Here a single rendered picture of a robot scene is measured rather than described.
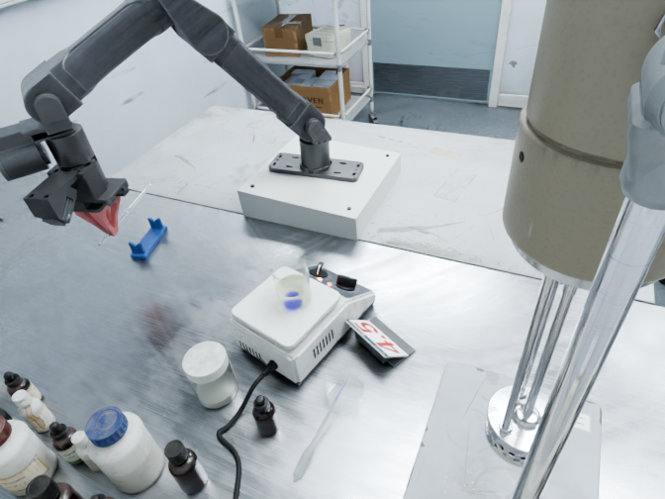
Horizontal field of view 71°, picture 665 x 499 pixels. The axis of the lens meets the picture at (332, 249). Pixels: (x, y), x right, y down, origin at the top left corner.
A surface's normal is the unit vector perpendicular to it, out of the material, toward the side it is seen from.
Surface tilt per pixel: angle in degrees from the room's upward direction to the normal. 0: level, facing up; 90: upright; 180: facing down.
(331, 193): 3
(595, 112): 90
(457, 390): 0
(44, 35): 90
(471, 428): 0
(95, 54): 88
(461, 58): 90
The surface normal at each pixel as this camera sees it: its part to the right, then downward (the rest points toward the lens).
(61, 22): 0.90, 0.21
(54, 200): 0.98, 0.06
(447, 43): -0.42, 0.61
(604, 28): -0.79, 0.45
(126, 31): 0.47, 0.53
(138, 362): -0.09, -0.76
